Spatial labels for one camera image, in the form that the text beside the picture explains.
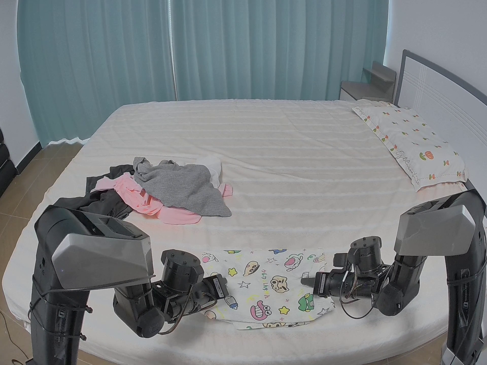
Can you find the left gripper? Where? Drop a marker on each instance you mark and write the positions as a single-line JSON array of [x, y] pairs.
[[201, 295]]

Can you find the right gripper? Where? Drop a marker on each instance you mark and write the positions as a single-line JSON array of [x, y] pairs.
[[336, 284]]

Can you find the white printed pyjama top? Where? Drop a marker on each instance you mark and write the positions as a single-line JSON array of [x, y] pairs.
[[274, 291]]

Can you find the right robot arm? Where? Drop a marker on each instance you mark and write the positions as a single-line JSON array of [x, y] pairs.
[[433, 230]]

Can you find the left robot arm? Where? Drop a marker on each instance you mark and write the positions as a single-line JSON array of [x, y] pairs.
[[99, 257]]

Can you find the pile of clothes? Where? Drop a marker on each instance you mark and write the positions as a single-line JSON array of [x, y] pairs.
[[182, 192]]

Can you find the bed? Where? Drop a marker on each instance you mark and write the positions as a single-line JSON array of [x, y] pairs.
[[285, 146]]

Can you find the white printed pillow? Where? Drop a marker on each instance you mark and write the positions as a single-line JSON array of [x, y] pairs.
[[414, 143]]

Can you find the grey bedside table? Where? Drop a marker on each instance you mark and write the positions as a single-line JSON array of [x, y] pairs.
[[367, 88]]

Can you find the blue-green curtain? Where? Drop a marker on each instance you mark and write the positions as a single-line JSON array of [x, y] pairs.
[[274, 32], [95, 51]]

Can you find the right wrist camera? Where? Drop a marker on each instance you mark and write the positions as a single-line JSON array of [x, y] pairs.
[[334, 261]]

